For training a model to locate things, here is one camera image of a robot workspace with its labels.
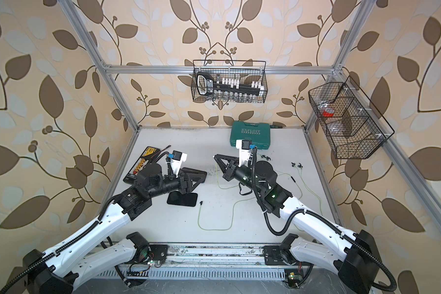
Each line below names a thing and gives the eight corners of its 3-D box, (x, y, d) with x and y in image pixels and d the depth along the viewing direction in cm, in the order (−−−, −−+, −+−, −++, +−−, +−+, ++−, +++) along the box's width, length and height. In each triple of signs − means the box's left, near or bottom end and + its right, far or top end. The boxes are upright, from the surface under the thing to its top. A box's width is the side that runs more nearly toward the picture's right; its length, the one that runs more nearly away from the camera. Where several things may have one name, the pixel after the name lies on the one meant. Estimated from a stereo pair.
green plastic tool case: (230, 149, 112) (230, 143, 107) (229, 126, 125) (229, 120, 121) (271, 149, 112) (273, 143, 107) (267, 126, 125) (268, 119, 121)
